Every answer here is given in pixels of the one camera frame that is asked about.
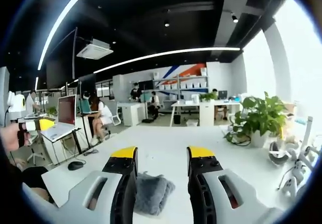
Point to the black monitor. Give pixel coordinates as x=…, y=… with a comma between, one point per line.
x=222, y=94

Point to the white game controller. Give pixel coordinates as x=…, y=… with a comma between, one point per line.
x=289, y=187

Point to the ceiling spotlight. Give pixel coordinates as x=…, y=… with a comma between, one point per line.
x=235, y=18
x=167, y=23

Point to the metal storage shelf rack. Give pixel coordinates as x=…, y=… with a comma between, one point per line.
x=181, y=85

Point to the white office desk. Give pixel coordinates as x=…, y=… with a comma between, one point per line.
x=201, y=108

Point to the white laptop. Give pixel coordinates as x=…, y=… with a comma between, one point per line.
x=66, y=113

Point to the grey towel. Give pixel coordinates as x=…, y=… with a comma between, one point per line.
x=151, y=193

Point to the white metal stand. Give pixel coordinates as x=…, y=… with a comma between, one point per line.
x=307, y=136

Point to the small green desk plant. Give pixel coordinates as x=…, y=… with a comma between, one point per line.
x=208, y=96

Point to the person's own leg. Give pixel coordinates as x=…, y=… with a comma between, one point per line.
x=35, y=177

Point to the white swivel chair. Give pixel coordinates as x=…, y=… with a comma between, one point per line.
x=35, y=151

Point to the black waste bin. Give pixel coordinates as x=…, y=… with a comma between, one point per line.
x=177, y=119

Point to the black computer mouse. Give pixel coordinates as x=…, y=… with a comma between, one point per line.
x=75, y=165

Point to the green potted plant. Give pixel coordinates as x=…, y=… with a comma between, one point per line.
x=261, y=115

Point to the ceiling air conditioner unit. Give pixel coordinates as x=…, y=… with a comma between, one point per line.
x=94, y=49

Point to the long ceiling light strip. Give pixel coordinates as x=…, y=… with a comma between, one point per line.
x=59, y=20
x=163, y=55

